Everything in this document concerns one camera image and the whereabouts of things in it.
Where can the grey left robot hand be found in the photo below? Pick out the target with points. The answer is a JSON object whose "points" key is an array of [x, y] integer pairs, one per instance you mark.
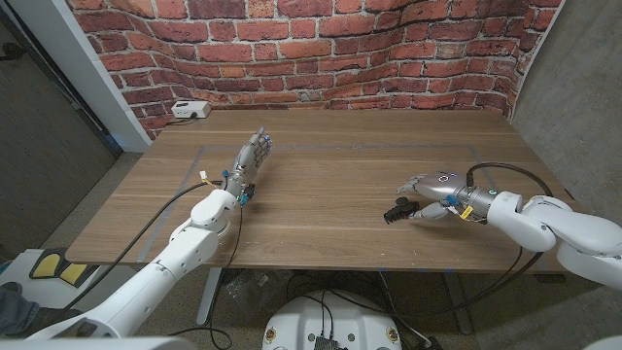
{"points": [[248, 160]]}

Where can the white wall column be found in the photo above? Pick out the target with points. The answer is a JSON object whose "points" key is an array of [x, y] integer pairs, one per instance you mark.
{"points": [[73, 58]]}

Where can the clear plastic bag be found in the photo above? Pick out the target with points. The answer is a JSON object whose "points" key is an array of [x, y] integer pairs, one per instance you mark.
{"points": [[252, 291]]}

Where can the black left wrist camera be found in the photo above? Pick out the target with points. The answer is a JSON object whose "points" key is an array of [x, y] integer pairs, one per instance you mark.
{"points": [[249, 191]]}

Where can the white power strip box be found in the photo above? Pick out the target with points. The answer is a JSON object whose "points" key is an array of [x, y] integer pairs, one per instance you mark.
{"points": [[190, 109]]}

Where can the black base port module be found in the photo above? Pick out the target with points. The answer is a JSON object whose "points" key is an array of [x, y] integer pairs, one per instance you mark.
{"points": [[326, 344]]}

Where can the person in blue jeans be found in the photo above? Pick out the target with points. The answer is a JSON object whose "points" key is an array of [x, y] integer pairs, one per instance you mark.
{"points": [[19, 311]]}

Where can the white robot torso rim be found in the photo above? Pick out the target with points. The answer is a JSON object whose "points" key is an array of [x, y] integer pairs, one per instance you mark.
{"points": [[97, 344]]}

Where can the yellow black foot pedal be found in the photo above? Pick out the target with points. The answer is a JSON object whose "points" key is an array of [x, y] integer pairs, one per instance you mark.
{"points": [[48, 265]]}

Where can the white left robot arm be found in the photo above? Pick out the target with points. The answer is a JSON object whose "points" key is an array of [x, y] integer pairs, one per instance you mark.
{"points": [[165, 265]]}

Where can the grey metal table leg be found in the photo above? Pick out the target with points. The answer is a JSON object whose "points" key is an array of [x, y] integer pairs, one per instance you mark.
{"points": [[458, 301], [208, 296]]}

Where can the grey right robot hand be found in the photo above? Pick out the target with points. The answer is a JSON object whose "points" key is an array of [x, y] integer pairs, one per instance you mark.
{"points": [[444, 187]]}

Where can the black claw hair clip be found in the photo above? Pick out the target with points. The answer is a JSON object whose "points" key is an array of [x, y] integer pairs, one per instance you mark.
{"points": [[402, 209]]}

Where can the red brick printed backdrop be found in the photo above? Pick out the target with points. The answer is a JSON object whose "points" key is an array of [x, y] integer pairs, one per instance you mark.
{"points": [[301, 53]]}

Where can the white robot torso base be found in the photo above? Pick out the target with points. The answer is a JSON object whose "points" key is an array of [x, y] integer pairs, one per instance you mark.
{"points": [[301, 321]]}

